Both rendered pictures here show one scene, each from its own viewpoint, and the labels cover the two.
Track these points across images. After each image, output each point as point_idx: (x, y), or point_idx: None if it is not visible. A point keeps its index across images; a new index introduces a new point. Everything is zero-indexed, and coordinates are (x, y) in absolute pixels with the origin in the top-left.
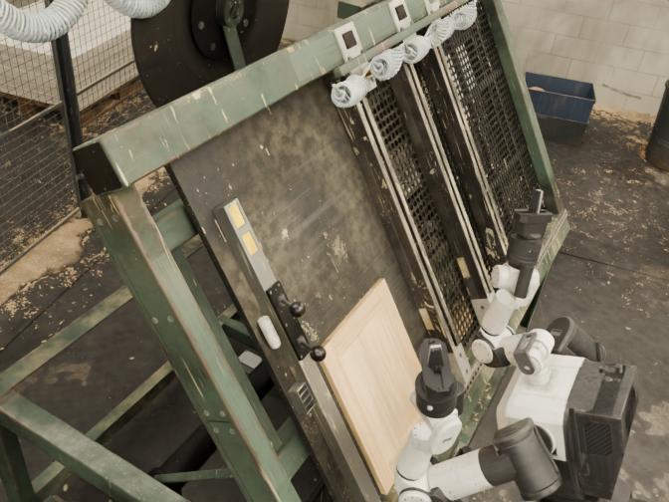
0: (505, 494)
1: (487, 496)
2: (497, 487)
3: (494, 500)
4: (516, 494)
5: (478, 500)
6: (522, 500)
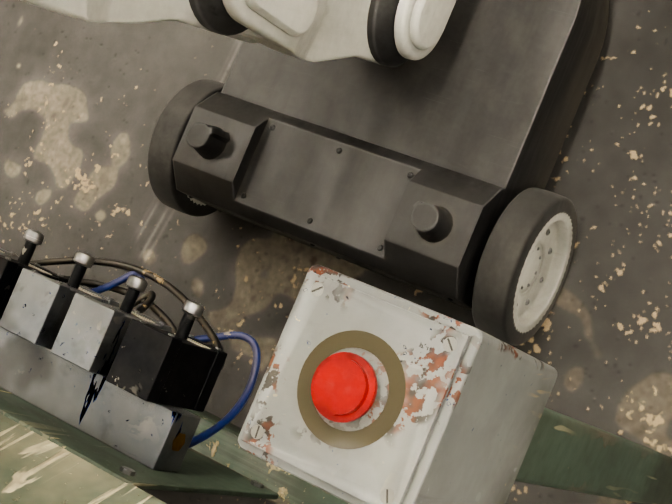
0: (16, 162)
1: (23, 206)
2: (0, 182)
3: (31, 188)
4: (14, 135)
5: (34, 228)
6: (27, 120)
